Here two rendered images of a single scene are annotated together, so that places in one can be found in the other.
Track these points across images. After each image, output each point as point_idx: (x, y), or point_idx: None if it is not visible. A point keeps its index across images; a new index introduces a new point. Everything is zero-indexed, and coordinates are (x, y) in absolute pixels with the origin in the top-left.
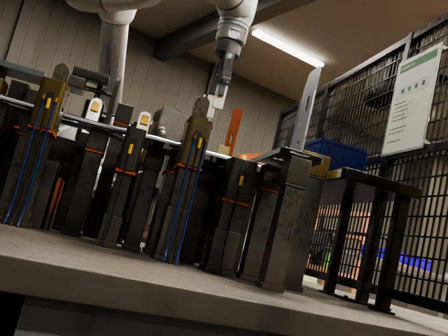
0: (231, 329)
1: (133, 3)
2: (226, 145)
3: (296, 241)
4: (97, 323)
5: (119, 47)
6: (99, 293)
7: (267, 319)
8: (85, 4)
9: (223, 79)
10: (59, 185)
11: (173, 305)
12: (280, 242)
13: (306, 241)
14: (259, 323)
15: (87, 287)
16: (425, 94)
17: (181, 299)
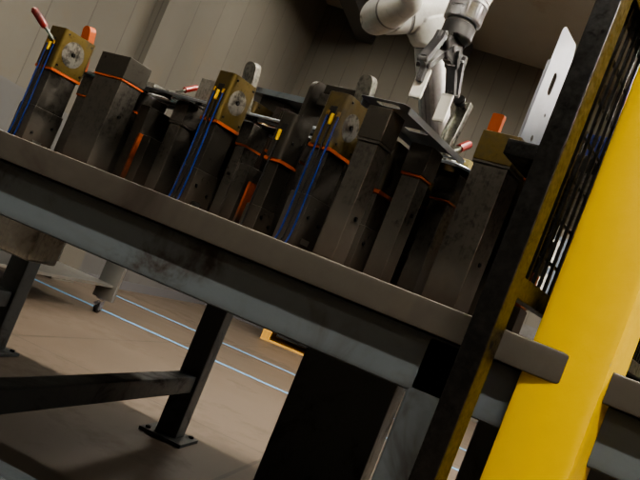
0: (120, 213)
1: (400, 9)
2: None
3: (454, 250)
4: (6, 179)
5: (432, 76)
6: None
7: (130, 196)
8: (369, 24)
9: (418, 59)
10: (250, 189)
11: (43, 164)
12: (339, 206)
13: (469, 250)
14: (122, 198)
15: None
16: None
17: (50, 160)
